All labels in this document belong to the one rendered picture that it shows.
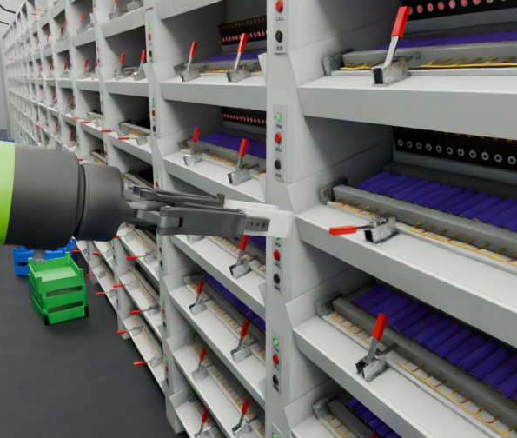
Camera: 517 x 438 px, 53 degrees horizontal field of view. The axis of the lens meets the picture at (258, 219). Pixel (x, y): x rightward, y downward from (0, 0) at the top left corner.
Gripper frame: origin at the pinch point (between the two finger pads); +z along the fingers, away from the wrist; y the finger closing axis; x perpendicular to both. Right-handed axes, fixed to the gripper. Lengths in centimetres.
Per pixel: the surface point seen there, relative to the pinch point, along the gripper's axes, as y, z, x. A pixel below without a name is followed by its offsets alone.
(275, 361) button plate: -22.2, 22.2, -30.0
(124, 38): -157, 19, 35
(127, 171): -156, 27, -15
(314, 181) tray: -17.2, 19.1, 3.9
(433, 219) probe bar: 5.8, 21.6, 3.3
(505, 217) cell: 12.3, 26.0, 5.4
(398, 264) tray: 6.5, 16.7, -2.6
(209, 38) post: -87, 25, 32
